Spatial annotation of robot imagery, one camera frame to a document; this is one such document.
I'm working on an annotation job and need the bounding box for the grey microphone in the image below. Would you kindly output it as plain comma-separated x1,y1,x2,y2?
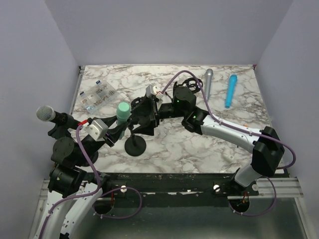
204,68,213,100

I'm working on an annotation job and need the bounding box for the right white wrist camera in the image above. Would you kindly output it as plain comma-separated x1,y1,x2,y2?
146,85,164,105

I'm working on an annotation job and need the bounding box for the black microphone silver grille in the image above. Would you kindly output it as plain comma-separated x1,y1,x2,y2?
36,106,80,129

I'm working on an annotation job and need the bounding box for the black round-base clip stand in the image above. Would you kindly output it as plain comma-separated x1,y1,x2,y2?
125,122,147,157

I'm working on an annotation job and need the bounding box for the black round-base mic stand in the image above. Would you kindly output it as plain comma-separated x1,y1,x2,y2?
47,121,99,166

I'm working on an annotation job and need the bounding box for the teal microphone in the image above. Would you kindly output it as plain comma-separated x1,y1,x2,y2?
116,102,131,125

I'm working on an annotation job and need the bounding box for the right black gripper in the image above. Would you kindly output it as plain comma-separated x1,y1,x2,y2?
131,93,186,136

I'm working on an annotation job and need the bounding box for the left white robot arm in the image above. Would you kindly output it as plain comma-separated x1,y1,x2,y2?
34,111,128,239

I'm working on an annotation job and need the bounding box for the small white plastic piece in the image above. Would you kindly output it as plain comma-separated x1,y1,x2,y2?
222,149,234,163

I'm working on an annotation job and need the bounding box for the clear plastic screw box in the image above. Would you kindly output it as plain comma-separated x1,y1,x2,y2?
78,80,119,114

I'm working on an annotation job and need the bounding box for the blue microphone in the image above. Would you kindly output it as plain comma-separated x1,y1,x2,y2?
225,75,238,109

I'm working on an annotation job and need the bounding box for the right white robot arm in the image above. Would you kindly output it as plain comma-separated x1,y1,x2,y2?
131,87,285,195

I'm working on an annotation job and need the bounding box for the black tripod shock mount stand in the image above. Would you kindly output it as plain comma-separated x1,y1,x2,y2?
173,78,203,96

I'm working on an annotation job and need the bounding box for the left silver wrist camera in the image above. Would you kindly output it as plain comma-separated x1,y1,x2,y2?
82,119,108,141

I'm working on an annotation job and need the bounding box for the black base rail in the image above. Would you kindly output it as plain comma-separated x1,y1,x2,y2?
94,173,259,212

